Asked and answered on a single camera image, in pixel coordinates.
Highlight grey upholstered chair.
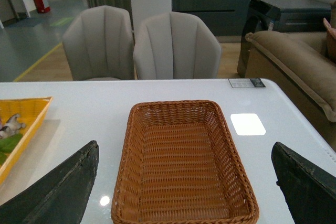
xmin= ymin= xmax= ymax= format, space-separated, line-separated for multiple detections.
xmin=62 ymin=5 xmax=135 ymax=81
xmin=133 ymin=12 xmax=222 ymax=80

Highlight green plush toy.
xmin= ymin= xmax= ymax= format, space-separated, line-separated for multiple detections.
xmin=1 ymin=133 xmax=23 ymax=165

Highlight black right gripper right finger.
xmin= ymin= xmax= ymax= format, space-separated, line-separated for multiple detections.
xmin=271 ymin=142 xmax=335 ymax=223

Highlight yellow wicker basket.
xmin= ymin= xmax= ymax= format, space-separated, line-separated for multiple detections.
xmin=1 ymin=97 xmax=53 ymax=183

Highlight grey white plush toy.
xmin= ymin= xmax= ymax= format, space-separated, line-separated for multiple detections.
xmin=1 ymin=113 xmax=26 ymax=139

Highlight table corner label sticker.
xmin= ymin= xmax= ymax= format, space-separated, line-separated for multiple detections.
xmin=228 ymin=78 xmax=266 ymax=88

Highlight brown wicker basket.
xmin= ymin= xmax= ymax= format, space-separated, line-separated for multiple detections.
xmin=111 ymin=100 xmax=259 ymax=223

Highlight pink cushion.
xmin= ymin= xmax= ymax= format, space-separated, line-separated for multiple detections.
xmin=323 ymin=18 xmax=336 ymax=63

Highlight brown sofa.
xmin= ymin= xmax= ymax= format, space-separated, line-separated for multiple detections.
xmin=244 ymin=31 xmax=335 ymax=134

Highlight left grey upholstered chair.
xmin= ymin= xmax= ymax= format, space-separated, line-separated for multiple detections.
xmin=62 ymin=5 xmax=135 ymax=81

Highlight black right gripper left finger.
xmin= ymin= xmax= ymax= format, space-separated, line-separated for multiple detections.
xmin=1 ymin=141 xmax=99 ymax=223

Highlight right grey upholstered chair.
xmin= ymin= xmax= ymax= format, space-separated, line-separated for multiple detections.
xmin=133 ymin=12 xmax=222 ymax=80

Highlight black side table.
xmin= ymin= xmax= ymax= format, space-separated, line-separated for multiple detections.
xmin=237 ymin=0 xmax=331 ymax=77

